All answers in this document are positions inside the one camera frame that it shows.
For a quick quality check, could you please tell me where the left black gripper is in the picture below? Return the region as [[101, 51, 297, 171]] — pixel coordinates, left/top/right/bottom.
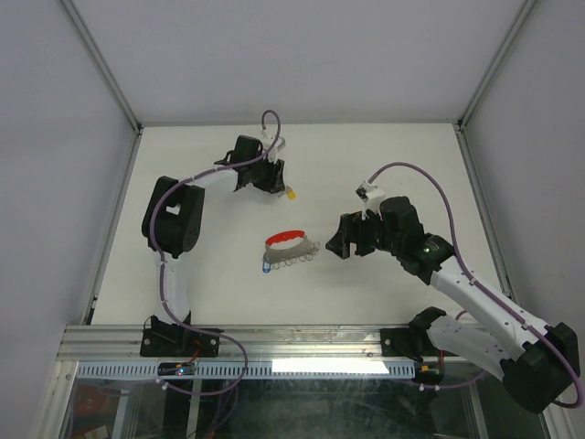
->
[[249, 152, 285, 194]]

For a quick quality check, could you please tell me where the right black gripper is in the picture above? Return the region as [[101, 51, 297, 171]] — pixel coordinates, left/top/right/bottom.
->
[[324, 206, 401, 260]]

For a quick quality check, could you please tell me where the yellow tag silver key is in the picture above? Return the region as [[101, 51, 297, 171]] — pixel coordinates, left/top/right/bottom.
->
[[285, 186, 296, 200]]

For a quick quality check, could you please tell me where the red handled keyring holder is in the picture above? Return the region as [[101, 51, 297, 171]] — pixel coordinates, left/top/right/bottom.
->
[[262, 230, 321, 271]]

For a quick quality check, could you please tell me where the blue tag key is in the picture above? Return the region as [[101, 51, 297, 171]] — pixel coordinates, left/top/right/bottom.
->
[[262, 259, 272, 274]]

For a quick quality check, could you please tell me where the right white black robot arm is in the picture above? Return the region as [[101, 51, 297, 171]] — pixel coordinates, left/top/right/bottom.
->
[[325, 197, 580, 414]]

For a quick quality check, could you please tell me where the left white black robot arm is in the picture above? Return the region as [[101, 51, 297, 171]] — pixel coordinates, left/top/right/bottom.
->
[[140, 135, 286, 361]]

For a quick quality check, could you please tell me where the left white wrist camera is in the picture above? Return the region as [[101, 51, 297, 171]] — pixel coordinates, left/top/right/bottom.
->
[[261, 130, 286, 163]]

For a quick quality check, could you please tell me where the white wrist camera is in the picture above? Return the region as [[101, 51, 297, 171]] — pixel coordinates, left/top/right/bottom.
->
[[356, 180, 386, 220], [261, 130, 286, 163]]

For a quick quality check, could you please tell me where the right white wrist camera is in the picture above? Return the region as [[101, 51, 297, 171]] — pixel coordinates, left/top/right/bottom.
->
[[356, 180, 386, 220]]

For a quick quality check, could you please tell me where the right aluminium frame post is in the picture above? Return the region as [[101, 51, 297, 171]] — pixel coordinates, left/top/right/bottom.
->
[[459, 0, 537, 124]]

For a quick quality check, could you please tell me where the aluminium frame post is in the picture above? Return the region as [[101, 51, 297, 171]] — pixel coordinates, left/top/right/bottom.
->
[[459, 0, 537, 124], [58, 0, 144, 134]]

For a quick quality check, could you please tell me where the left aluminium frame post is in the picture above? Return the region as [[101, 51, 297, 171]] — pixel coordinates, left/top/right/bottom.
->
[[58, 0, 144, 134]]

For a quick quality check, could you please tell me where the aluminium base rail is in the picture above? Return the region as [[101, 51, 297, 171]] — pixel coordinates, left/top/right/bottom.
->
[[57, 324, 407, 361]]

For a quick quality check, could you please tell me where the white slotted cable duct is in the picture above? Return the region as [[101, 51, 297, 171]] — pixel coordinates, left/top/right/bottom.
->
[[78, 359, 415, 380]]

